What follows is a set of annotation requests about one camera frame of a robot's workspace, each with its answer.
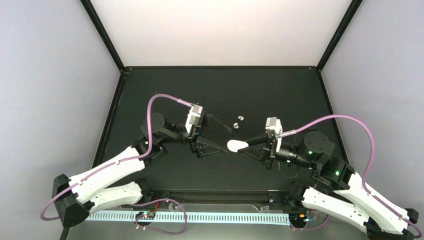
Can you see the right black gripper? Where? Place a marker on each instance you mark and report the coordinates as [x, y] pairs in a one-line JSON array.
[[264, 154]]

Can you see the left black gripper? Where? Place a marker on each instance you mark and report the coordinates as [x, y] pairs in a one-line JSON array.
[[197, 142]]

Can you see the white earbud case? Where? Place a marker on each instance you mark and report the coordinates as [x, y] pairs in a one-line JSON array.
[[234, 145]]

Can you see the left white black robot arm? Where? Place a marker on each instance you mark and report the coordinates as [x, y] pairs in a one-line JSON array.
[[78, 196]]

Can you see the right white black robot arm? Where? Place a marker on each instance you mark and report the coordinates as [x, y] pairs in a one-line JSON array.
[[337, 190]]

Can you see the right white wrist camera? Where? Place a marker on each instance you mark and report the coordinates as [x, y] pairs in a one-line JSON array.
[[274, 130]]

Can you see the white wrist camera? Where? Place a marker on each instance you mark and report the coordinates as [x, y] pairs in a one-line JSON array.
[[274, 130], [193, 117]]

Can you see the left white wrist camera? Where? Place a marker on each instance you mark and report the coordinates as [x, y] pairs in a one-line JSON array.
[[193, 117]]

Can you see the black mounting rail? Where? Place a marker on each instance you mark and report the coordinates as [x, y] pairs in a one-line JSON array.
[[274, 199]]

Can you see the white slotted cable duct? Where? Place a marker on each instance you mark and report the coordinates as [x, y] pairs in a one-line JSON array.
[[280, 219]]

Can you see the right black corner post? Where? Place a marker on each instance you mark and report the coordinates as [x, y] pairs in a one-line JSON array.
[[339, 32]]

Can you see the black corner post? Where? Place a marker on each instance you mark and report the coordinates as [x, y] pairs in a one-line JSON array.
[[339, 32], [102, 32]]

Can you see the left black corner post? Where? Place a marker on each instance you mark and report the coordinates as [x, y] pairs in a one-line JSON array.
[[102, 32]]

